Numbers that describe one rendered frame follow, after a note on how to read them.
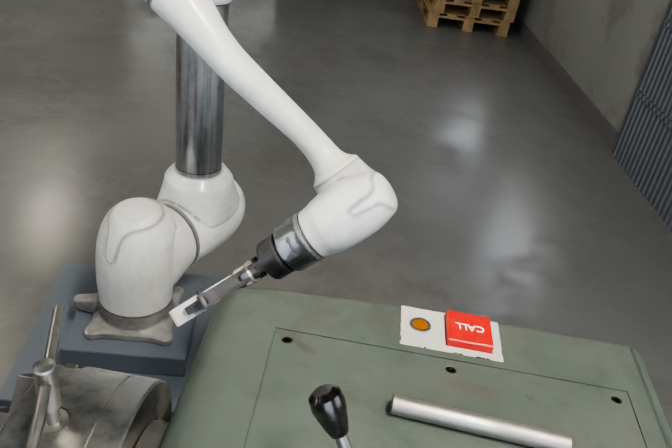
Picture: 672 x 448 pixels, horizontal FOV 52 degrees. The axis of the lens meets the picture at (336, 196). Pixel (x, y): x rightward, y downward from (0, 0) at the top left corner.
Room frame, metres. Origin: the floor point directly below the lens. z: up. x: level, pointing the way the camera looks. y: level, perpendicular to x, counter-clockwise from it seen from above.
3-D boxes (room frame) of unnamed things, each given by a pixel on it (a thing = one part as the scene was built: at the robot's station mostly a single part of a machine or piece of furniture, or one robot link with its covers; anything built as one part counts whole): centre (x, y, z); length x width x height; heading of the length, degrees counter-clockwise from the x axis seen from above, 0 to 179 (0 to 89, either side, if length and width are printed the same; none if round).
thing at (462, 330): (0.71, -0.20, 1.26); 0.06 x 0.06 x 0.02; 89
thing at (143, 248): (1.14, 0.38, 0.97); 0.18 x 0.16 x 0.22; 155
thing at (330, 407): (0.43, -0.03, 1.38); 0.04 x 0.03 x 0.05; 89
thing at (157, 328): (1.13, 0.41, 0.83); 0.22 x 0.18 x 0.06; 97
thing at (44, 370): (0.48, 0.26, 1.26); 0.02 x 0.02 x 0.12
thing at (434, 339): (0.70, -0.18, 1.23); 0.13 x 0.08 x 0.06; 89
